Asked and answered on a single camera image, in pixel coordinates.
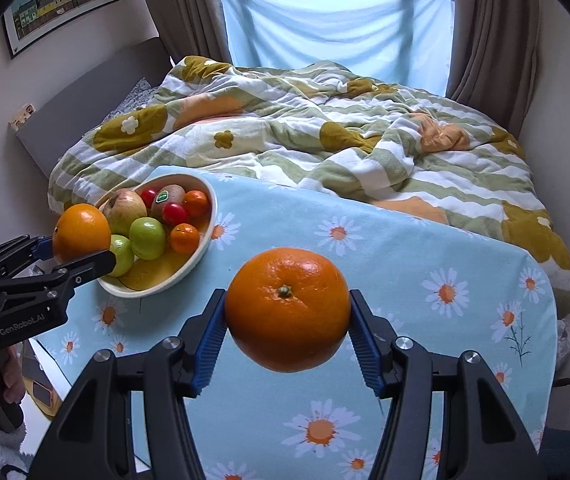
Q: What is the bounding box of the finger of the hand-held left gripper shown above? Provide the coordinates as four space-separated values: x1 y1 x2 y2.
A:
0 234 60 281
0 250 118 307

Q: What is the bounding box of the green apple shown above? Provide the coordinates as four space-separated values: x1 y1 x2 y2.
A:
129 217 168 261
107 235 136 278

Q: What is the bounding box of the brown kiwi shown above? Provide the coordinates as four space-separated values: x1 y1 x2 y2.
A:
151 184 186 212

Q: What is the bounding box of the brown curtain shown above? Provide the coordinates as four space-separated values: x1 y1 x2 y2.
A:
147 0 233 68
445 0 540 133

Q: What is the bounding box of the grey patterned pillow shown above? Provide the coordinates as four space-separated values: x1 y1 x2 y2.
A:
82 77 158 136

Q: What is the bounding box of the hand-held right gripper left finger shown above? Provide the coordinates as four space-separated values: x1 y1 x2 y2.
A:
25 287 228 480

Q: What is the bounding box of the wall socket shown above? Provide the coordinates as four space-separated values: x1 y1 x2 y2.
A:
9 103 36 132

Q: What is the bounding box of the white bowl yellow inside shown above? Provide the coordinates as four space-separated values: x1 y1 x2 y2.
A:
96 173 218 300

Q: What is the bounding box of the small tangerine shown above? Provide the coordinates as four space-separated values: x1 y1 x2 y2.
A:
182 190 210 218
169 223 200 255

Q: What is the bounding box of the large orange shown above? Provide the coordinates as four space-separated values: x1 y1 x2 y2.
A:
52 203 112 264
224 247 352 374

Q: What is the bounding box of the grey headboard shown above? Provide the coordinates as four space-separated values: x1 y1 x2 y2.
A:
17 36 176 178

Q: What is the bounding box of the light blue window sheet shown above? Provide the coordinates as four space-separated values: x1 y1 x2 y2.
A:
219 0 454 98

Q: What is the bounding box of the white plastic bag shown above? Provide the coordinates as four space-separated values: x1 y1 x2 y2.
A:
555 317 570 368

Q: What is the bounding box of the red yellow apple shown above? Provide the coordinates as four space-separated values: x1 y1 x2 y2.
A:
102 189 148 237

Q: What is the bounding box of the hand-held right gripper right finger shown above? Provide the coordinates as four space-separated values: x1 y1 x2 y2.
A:
347 288 548 480

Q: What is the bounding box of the blue daisy print tablecloth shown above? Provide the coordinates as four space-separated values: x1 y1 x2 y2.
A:
30 165 558 480

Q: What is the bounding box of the green yellow floral blanket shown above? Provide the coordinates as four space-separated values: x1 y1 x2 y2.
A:
47 55 570 318

